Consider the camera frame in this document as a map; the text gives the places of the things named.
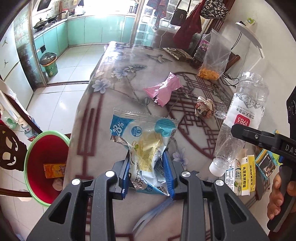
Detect clear plastic water bottle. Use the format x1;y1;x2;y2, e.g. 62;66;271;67
209;71;269;177

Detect clear printed plastic wrapper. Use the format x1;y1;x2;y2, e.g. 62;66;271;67
214;104;228;120

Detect blue white snack wrapper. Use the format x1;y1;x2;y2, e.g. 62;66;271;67
110;109;179;196

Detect brown paper wrapper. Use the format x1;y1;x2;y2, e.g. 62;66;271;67
195;96;215;118

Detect yellow juice carton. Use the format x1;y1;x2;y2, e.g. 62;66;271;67
43;163;66;179

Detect pink plastic bag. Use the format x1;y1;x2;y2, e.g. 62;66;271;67
144;72;183;107

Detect black shoulder bag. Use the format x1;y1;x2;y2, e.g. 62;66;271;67
170;0;191;27

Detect red green trash bucket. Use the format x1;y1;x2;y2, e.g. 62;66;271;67
24;131;70;207

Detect green kitchen trash bin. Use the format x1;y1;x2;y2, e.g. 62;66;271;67
39;52;58;77

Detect teal kitchen cabinets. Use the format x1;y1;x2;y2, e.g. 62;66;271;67
34;15;134;57

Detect person's right hand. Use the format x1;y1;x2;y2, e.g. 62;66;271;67
267;173;296;220

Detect yellow medicine box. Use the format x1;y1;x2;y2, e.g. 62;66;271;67
240;155;256;196

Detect green white milk carton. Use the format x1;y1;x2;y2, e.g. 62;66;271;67
224;159;242;196

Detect zip bag with orange snacks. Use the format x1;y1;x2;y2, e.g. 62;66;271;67
197;29;231;81

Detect dark snack packet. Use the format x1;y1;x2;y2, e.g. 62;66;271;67
162;47;192;62

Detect white desk lamp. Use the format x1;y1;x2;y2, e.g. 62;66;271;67
235;22;265;59

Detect dark wooden side chair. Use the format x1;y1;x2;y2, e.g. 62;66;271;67
0;78;42;200

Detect dark red hanging bag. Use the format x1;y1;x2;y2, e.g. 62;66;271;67
173;0;205;49

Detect patterned black white bag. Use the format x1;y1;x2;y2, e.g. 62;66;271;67
200;0;229;19

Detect white refrigerator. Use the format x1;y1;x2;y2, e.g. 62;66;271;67
1;23;33;109

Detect black frying pan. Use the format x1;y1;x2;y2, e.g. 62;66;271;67
33;19;48;29

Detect black cable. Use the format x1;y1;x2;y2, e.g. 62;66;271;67
218;72;240;88

